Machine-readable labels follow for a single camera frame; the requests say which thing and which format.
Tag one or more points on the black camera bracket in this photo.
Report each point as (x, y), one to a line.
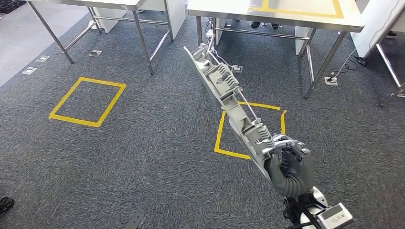
(136, 221)
(303, 202)

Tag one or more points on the black right camera bracket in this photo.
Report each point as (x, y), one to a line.
(303, 202)

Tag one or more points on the yellow floor tape square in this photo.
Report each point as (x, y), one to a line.
(217, 139)
(72, 121)

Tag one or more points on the black left camera bracket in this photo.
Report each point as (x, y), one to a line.
(136, 221)

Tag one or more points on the steel floor outlet box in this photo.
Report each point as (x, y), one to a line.
(42, 58)
(29, 70)
(95, 53)

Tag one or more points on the yellow tabletop tape rectangle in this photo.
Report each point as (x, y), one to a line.
(300, 13)

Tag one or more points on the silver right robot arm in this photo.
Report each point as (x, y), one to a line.
(294, 189)

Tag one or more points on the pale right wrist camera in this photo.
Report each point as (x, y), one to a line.
(335, 216)

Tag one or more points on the person's shoe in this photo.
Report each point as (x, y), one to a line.
(275, 26)
(391, 34)
(254, 25)

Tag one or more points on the white power strip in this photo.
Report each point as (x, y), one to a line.
(209, 32)

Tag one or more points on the stainless steel table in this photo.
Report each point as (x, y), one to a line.
(387, 62)
(110, 3)
(227, 8)

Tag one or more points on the silver plastic wheel cover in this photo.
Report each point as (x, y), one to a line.
(221, 82)

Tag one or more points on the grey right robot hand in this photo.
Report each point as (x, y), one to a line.
(294, 167)

